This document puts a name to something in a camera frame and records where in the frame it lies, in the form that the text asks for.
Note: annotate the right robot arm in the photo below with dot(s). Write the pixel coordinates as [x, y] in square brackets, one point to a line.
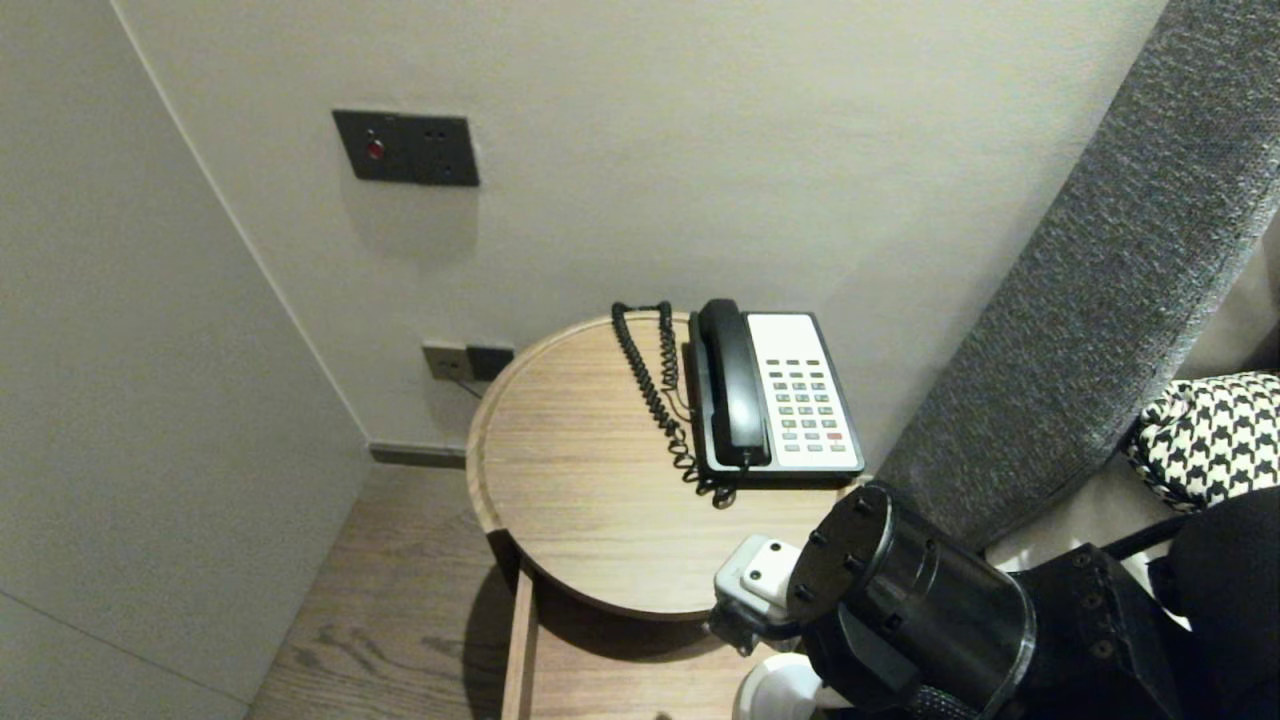
[930, 600]

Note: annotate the black telephone handset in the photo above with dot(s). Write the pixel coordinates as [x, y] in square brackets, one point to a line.
[735, 390]

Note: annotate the grey fabric bed headboard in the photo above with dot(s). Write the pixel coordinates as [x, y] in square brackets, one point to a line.
[1100, 300]

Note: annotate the curved wooden table drawer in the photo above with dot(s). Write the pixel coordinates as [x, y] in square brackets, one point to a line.
[620, 680]

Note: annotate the black white houndstooth pillow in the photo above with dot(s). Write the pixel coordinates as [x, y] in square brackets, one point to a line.
[1210, 440]

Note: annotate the beige wall socket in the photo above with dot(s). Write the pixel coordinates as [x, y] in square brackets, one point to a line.
[443, 362]

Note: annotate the round wooden bedside table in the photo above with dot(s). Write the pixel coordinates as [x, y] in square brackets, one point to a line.
[580, 480]

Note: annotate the black wall socket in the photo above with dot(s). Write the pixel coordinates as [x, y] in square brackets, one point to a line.
[490, 362]

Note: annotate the dark wall switch panel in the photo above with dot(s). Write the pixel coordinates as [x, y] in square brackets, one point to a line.
[405, 148]

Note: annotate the white bed sheet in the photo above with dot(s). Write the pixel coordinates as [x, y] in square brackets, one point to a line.
[1080, 520]

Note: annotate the white wrist camera unit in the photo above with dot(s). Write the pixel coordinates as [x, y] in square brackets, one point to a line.
[760, 580]

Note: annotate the white round smart speaker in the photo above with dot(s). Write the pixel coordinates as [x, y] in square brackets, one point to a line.
[775, 695]

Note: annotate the black and white desk telephone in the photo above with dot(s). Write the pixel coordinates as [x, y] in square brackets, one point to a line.
[810, 400]

